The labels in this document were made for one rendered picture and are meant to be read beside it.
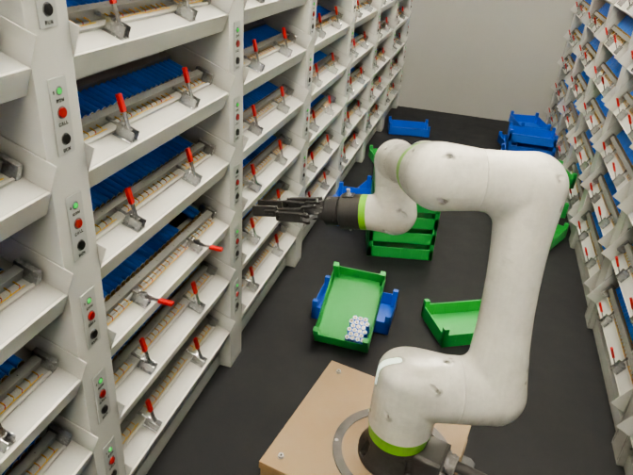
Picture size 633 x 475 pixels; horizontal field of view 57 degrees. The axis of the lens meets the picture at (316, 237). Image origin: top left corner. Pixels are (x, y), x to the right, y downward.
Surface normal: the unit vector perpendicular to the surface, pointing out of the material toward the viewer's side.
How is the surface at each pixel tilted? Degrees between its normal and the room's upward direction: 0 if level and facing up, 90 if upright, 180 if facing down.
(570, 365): 0
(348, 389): 2
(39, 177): 90
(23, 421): 21
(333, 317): 27
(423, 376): 17
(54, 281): 90
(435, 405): 85
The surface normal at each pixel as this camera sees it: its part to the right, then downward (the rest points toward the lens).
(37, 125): -0.28, 0.43
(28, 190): 0.41, -0.75
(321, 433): 0.10, -0.88
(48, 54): 0.96, 0.18
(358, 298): -0.07, -0.58
